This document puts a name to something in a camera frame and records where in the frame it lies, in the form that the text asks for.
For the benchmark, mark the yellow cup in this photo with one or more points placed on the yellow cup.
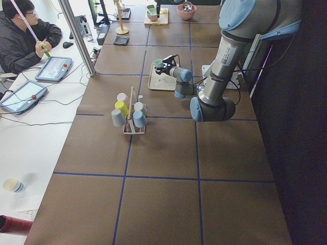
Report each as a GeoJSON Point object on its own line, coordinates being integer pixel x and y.
{"type": "Point", "coordinates": [121, 105]}

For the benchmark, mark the grey cup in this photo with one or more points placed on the grey cup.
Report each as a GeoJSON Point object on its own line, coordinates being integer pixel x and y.
{"type": "Point", "coordinates": [118, 118]}

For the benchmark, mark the aluminium frame post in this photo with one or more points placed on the aluminium frame post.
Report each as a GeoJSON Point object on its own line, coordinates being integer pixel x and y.
{"type": "Point", "coordinates": [70, 18]}

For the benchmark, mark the pink cup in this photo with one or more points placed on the pink cup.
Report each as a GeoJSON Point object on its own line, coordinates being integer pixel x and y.
{"type": "Point", "coordinates": [122, 97]}

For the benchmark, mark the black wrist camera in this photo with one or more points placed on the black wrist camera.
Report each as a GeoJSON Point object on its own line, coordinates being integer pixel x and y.
{"type": "Point", "coordinates": [169, 59]}

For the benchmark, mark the cream rabbit tray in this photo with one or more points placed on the cream rabbit tray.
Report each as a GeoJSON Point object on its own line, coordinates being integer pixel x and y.
{"type": "Point", "coordinates": [162, 82]}

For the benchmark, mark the white wire cup rack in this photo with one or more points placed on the white wire cup rack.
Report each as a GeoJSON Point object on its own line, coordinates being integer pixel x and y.
{"type": "Point", "coordinates": [129, 127]}

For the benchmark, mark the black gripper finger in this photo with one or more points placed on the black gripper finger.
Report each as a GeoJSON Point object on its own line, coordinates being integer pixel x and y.
{"type": "Point", "coordinates": [158, 70]}

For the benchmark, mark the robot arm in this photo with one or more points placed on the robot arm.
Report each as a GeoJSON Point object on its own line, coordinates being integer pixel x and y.
{"type": "Point", "coordinates": [240, 22]}

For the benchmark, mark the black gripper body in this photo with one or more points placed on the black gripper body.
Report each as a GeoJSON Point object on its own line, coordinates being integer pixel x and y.
{"type": "Point", "coordinates": [166, 70]}

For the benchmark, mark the teach pendant tablet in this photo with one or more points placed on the teach pendant tablet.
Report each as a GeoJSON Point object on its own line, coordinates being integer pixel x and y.
{"type": "Point", "coordinates": [54, 69]}
{"type": "Point", "coordinates": [24, 97]}

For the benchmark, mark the wooden cutting board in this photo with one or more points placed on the wooden cutting board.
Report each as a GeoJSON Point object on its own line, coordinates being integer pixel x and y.
{"type": "Point", "coordinates": [163, 18]}

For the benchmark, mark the mint green cup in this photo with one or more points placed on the mint green cup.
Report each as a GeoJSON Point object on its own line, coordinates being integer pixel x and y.
{"type": "Point", "coordinates": [158, 63]}

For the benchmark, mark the lower teach pendant tablet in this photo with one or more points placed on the lower teach pendant tablet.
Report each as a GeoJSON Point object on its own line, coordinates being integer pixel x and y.
{"type": "Point", "coordinates": [24, 97]}

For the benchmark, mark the grey folded cloth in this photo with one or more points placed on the grey folded cloth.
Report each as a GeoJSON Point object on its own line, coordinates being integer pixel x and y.
{"type": "Point", "coordinates": [121, 40]}

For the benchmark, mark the paper cup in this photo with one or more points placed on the paper cup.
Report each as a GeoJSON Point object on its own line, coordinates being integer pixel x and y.
{"type": "Point", "coordinates": [13, 185]}

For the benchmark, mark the red cylinder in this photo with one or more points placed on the red cylinder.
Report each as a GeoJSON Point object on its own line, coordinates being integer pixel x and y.
{"type": "Point", "coordinates": [15, 226]}

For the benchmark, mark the wooden stand with round base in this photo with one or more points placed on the wooden stand with round base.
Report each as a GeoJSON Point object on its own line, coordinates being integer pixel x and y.
{"type": "Point", "coordinates": [121, 30]}

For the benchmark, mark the seated person in black jacket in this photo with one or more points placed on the seated person in black jacket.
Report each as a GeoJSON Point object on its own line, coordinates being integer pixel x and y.
{"type": "Point", "coordinates": [19, 49]}

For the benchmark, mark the blue cup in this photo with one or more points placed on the blue cup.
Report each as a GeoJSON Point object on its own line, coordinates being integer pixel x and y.
{"type": "Point", "coordinates": [139, 119]}

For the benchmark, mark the small pink bowl on board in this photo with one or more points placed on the small pink bowl on board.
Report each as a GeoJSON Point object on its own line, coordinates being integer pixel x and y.
{"type": "Point", "coordinates": [152, 12]}

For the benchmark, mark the upper teach pendant tablet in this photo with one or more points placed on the upper teach pendant tablet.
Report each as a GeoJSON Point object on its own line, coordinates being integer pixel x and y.
{"type": "Point", "coordinates": [54, 69]}

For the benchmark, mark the beige cup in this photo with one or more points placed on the beige cup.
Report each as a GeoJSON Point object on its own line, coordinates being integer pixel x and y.
{"type": "Point", "coordinates": [139, 106]}

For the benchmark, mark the black computer mouse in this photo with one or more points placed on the black computer mouse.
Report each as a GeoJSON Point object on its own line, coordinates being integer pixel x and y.
{"type": "Point", "coordinates": [67, 44]}

